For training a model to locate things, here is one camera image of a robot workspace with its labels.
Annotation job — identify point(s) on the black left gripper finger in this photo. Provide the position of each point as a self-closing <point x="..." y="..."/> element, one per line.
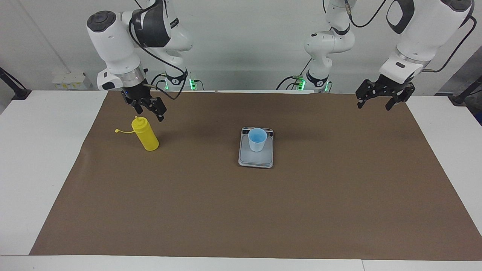
<point x="403" y="97"/>
<point x="367" y="90"/>

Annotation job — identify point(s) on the white wall socket box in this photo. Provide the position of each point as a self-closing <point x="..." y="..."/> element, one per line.
<point x="69" y="81"/>

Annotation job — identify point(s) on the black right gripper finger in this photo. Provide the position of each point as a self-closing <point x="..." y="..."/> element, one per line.
<point x="158" y="107"/>
<point x="137" y="107"/>

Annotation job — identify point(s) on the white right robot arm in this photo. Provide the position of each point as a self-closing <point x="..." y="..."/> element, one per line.
<point x="113" y="41"/>

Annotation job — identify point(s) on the yellow squeeze bottle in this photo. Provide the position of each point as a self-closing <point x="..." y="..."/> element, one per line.
<point x="147" y="137"/>

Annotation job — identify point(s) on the brown paper table mat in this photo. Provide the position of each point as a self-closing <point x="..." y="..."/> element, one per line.
<point x="226" y="207"/>

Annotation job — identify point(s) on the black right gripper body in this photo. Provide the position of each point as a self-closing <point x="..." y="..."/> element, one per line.
<point x="135" y="95"/>

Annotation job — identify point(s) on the black clamp stand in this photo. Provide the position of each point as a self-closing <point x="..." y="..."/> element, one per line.
<point x="465" y="94"/>
<point x="17" y="90"/>

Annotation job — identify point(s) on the light blue plastic cup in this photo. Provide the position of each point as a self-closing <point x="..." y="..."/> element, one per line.
<point x="257" y="145"/>

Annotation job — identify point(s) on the silver digital kitchen scale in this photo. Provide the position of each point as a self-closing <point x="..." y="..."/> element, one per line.
<point x="256" y="160"/>

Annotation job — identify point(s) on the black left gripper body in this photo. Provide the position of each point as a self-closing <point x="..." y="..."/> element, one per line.
<point x="391" y="86"/>

